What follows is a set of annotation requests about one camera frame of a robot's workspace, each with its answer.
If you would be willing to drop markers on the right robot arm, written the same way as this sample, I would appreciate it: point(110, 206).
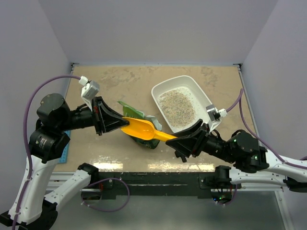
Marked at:
point(251, 163)

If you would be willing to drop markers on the blue perforated block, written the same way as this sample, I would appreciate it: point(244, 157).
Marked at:
point(64, 156)

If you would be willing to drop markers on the green litter bag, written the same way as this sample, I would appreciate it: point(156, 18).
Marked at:
point(129, 111)

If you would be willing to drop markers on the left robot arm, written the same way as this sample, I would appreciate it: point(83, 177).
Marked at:
point(34, 208)

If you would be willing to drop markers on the black bag clip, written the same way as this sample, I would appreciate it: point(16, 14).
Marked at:
point(179, 154)

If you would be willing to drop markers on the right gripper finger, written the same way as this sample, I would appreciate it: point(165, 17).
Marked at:
point(197, 132)
point(186, 147)

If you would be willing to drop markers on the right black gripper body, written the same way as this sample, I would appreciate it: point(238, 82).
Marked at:
point(213, 145)

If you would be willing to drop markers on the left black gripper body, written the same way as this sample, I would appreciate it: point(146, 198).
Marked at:
point(81, 117)

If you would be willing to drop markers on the yellow plastic scoop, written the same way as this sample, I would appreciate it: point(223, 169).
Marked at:
point(145, 130)

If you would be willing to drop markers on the white litter box tray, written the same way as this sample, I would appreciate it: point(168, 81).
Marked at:
point(198, 97)

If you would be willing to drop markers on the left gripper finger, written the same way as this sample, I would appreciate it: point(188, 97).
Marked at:
point(108, 126)
point(106, 116)

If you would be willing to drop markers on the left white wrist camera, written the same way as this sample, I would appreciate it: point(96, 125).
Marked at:
point(89, 90)

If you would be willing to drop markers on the cat litter pile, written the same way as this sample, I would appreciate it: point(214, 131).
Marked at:
point(177, 107)

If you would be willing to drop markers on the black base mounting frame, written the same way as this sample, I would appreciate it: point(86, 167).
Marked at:
point(203, 185)

